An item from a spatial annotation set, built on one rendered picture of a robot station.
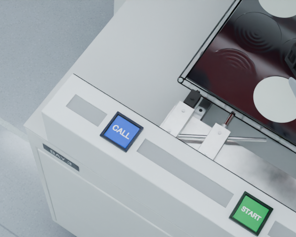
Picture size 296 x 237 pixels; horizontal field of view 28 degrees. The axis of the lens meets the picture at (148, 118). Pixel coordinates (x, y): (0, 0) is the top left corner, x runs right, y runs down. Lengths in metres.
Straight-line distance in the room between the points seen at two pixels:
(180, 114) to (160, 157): 0.12
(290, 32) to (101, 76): 0.40
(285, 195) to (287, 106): 0.18
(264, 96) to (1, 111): 1.19
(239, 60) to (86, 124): 0.35
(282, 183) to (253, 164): 0.06
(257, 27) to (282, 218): 0.42
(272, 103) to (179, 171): 0.26
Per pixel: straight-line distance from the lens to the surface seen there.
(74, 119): 1.04
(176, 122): 1.10
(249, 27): 1.24
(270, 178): 1.13
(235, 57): 1.20
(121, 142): 1.02
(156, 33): 1.30
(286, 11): 1.29
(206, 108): 1.19
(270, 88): 1.18
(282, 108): 1.17
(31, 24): 2.30
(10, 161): 2.06
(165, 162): 1.02
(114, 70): 1.24
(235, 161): 1.12
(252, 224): 1.01
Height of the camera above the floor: 1.91
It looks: 65 degrees down
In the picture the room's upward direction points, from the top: 10 degrees clockwise
